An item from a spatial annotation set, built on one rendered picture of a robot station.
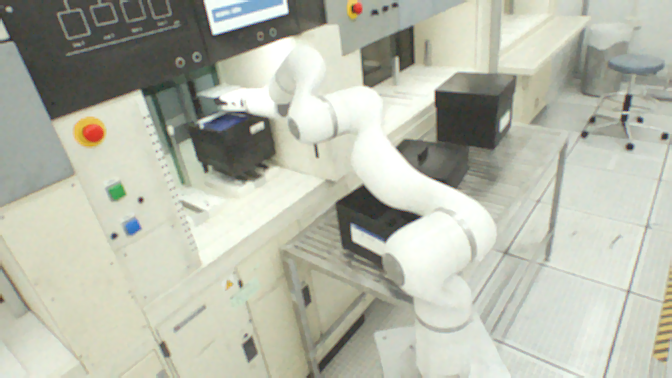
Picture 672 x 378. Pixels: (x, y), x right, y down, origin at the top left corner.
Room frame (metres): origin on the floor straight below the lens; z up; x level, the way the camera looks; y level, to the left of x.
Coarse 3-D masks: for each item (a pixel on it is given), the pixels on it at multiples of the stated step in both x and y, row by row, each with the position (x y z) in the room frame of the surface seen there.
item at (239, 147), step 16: (208, 96) 1.47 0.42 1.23; (224, 112) 1.50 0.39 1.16; (240, 112) 1.63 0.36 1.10; (192, 128) 1.49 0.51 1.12; (208, 128) 1.41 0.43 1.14; (240, 128) 1.43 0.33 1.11; (256, 128) 1.48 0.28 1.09; (192, 144) 1.51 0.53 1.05; (208, 144) 1.44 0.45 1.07; (224, 144) 1.37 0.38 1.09; (240, 144) 1.42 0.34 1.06; (256, 144) 1.47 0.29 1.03; (272, 144) 1.52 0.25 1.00; (208, 160) 1.45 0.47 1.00; (224, 160) 1.39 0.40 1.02; (240, 160) 1.41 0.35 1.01; (256, 160) 1.46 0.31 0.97; (240, 176) 1.43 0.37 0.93
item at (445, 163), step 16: (400, 144) 1.66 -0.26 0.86; (416, 144) 1.64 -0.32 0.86; (432, 144) 1.62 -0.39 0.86; (448, 144) 1.60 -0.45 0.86; (416, 160) 1.50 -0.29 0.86; (432, 160) 1.48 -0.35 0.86; (448, 160) 1.47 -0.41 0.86; (464, 160) 1.51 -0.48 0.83; (432, 176) 1.36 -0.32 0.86; (448, 176) 1.35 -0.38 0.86; (464, 176) 1.50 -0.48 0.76
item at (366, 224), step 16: (352, 192) 1.21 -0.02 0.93; (368, 192) 1.26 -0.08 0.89; (336, 208) 1.15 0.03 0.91; (352, 208) 1.21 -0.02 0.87; (368, 208) 1.25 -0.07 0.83; (384, 208) 1.31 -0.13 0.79; (352, 224) 1.10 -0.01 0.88; (368, 224) 1.05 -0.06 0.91; (384, 224) 1.20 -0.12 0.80; (400, 224) 1.23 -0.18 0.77; (352, 240) 1.11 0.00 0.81; (368, 240) 1.06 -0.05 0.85; (384, 240) 1.01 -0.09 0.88; (368, 256) 1.06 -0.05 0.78
